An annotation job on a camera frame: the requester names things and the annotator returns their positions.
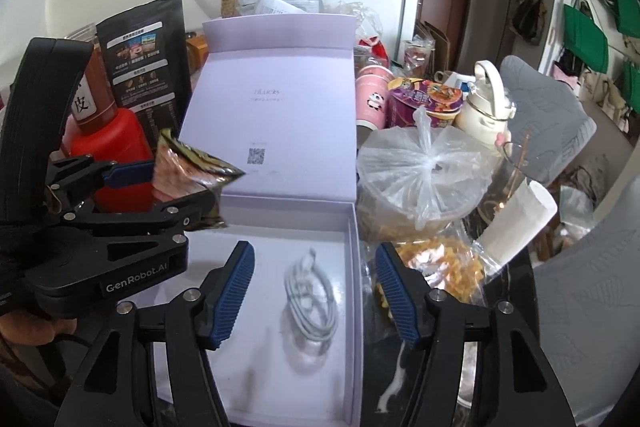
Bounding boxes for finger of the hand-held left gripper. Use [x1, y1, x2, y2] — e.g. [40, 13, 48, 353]
[47, 156, 156, 208]
[62, 189, 223, 239]

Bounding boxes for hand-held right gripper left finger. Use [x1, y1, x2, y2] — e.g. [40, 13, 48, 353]
[54, 241, 256, 427]

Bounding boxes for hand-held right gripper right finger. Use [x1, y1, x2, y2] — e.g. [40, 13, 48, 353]
[375, 242, 591, 427]

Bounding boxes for gold brown snack packet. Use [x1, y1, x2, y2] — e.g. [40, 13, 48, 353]
[152, 129, 248, 230]

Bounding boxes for white gift box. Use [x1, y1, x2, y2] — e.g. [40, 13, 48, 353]
[177, 14, 362, 427]

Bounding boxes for person's left hand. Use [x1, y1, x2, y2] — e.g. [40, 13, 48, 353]
[0, 227, 58, 348]

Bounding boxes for red canister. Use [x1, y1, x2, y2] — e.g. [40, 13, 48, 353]
[70, 109, 156, 212]

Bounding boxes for bag of yellow waffles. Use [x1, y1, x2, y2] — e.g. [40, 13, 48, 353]
[367, 234, 488, 323]

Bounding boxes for black stand-up pouch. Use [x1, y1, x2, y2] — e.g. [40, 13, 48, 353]
[96, 0, 193, 142]

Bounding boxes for clear plastic bag over bowl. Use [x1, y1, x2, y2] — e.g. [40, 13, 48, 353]
[356, 104, 506, 238]

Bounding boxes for purple instant noodle bowl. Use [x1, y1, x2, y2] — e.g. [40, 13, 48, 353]
[387, 77, 466, 130]

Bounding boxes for grey leaf-pattern chair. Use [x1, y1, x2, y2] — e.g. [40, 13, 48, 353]
[530, 177, 640, 427]
[500, 55, 598, 188]

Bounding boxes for pink panda cup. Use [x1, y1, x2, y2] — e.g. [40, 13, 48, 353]
[356, 66, 396, 130]

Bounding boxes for cream water bottle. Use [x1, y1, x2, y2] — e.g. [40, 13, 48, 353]
[455, 61, 517, 142]

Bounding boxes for clear snack bag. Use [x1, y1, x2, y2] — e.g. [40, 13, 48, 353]
[402, 41, 436, 72]

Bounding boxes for dark hanging bag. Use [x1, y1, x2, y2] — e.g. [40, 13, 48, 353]
[511, 0, 547, 45]

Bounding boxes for green tote bag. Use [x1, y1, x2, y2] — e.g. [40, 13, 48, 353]
[622, 59, 640, 112]
[563, 4, 609, 72]
[607, 0, 640, 38]

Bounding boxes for white coiled cable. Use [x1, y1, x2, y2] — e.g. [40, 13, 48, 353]
[284, 248, 341, 343]

